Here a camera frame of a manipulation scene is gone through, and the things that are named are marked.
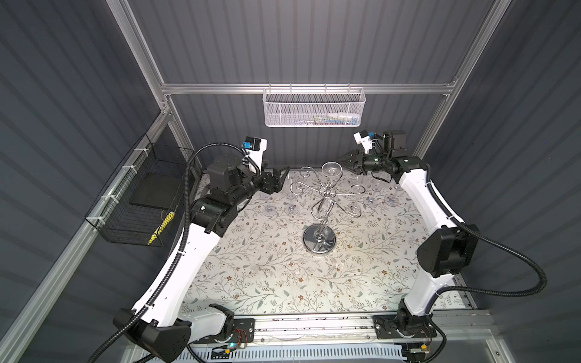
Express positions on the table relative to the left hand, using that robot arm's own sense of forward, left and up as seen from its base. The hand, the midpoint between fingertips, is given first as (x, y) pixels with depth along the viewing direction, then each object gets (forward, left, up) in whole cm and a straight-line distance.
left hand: (279, 163), depth 64 cm
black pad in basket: (+3, +41, -12) cm, 42 cm away
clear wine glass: (+8, -18, -11) cm, 23 cm away
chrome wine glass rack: (-3, -15, -39) cm, 42 cm away
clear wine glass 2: (+14, -4, -41) cm, 44 cm away
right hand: (+9, -21, -9) cm, 24 cm away
